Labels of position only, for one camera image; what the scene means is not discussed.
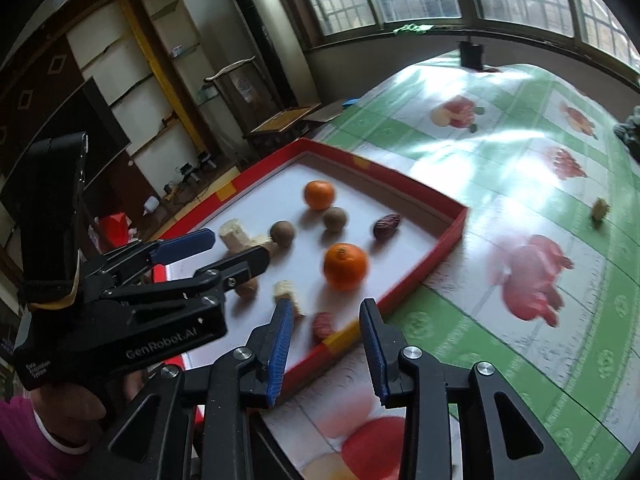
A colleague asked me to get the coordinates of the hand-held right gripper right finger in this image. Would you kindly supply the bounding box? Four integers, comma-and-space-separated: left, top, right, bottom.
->
359, 298, 581, 480

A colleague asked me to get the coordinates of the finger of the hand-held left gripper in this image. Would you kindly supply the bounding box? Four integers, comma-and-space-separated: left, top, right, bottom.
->
117, 247, 271, 311
107, 228, 216, 286

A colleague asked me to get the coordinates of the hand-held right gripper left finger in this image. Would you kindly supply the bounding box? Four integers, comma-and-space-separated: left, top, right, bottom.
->
105, 296, 295, 480

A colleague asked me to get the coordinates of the dark red date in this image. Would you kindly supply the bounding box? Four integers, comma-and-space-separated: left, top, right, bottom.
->
373, 214, 403, 242
312, 311, 335, 344

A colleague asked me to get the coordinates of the orange mandarin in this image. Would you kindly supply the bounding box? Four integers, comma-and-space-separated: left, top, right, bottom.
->
304, 180, 336, 211
323, 243, 370, 292

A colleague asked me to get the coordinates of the red cardboard box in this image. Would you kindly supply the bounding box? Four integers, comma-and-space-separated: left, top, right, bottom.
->
150, 137, 471, 417

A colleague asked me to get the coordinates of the person's left forearm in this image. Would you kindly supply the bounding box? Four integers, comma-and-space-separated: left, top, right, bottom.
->
0, 395, 101, 480

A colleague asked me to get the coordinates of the person's left hand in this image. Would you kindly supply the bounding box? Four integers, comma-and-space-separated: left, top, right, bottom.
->
32, 366, 151, 443

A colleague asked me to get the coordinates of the red bag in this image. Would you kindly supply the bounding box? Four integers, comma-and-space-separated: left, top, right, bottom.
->
95, 212, 134, 256

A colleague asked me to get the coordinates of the green fruit print tablecloth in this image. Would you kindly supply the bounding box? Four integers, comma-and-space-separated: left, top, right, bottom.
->
260, 50, 640, 480

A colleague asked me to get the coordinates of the dark wooden side table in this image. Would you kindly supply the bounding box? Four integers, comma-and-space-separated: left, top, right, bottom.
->
243, 105, 323, 161

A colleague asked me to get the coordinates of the tall standing air conditioner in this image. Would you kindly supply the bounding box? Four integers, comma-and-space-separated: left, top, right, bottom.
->
222, 0, 321, 111

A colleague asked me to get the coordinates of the black potted plant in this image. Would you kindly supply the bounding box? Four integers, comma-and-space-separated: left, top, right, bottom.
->
459, 41, 485, 69

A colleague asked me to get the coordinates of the dark leafy cabbage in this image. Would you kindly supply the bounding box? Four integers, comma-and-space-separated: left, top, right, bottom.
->
614, 105, 640, 161

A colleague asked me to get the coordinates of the white wall cabinet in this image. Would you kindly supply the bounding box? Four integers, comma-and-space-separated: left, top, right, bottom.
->
65, 0, 221, 196

